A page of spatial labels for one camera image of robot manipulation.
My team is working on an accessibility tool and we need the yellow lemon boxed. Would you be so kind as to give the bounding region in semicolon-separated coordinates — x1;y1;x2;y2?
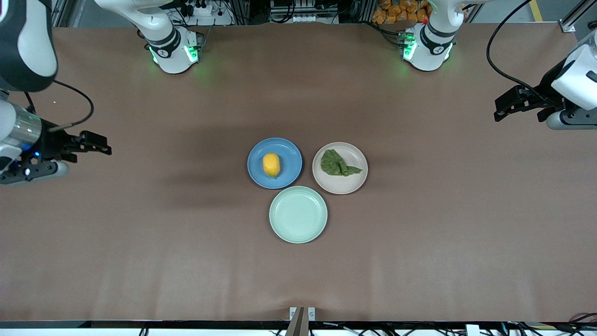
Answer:
262;153;281;179

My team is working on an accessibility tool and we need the green lettuce leaf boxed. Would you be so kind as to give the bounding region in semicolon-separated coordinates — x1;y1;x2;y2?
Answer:
320;148;363;177

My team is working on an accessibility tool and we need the bag of oranges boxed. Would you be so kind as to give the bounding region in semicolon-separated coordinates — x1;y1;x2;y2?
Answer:
371;0;433;25

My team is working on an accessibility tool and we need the white power strip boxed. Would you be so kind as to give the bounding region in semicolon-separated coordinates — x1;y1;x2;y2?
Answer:
169;0;235;27

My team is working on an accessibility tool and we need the beige pink plate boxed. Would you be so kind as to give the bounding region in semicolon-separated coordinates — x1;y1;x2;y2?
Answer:
312;142;369;195

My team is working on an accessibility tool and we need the blue plate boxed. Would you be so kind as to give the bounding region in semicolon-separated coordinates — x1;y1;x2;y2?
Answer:
247;137;303;189

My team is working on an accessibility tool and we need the light green plate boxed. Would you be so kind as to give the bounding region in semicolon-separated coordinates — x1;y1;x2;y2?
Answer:
269;186;328;245

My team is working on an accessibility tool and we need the aluminium frame profile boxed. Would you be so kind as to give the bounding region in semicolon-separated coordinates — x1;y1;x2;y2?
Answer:
50;0;70;28
561;0;597;33

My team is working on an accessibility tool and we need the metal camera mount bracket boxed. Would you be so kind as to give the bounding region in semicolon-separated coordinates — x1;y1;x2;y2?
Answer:
285;306;317;336

